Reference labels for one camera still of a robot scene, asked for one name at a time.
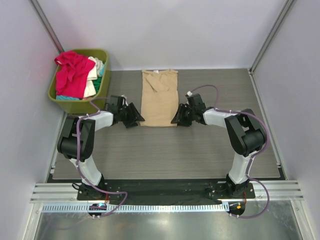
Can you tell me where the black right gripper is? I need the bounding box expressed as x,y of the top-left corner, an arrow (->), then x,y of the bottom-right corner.
171,103 -> 196,127

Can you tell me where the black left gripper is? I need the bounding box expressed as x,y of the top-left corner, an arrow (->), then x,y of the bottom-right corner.
118,103 -> 144,128

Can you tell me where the beige t shirt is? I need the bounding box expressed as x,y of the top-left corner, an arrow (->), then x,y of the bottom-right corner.
140,69 -> 179,127

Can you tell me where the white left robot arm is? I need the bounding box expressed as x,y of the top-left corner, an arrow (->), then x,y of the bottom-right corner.
57,95 -> 145,200

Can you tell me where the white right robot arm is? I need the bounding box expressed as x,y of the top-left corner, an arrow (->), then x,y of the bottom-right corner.
171,93 -> 268,198

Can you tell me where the pink t shirt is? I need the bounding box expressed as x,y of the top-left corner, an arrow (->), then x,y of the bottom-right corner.
82,96 -> 93,101

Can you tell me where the green t shirt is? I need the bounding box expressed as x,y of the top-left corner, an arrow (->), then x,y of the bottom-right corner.
92,76 -> 102,93

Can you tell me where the cream t shirt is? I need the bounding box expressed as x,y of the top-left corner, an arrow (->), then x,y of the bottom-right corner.
83,56 -> 105,99

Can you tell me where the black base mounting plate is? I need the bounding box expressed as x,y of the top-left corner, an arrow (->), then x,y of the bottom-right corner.
72,179 -> 256,215

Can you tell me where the left aluminium corner post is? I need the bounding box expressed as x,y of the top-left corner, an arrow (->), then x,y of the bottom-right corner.
29,0 -> 65,53

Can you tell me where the aluminium corner post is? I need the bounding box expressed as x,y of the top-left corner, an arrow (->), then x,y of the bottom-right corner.
29,0 -> 65,53
248,0 -> 296,75

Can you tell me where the aluminium frame rail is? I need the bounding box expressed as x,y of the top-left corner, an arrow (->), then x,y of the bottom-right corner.
30,180 -> 304,203

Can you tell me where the white slotted cable duct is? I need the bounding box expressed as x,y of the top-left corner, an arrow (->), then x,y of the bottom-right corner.
42,202 -> 229,214

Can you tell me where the right aluminium corner post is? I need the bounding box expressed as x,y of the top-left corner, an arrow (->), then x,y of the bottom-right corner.
248,0 -> 296,75

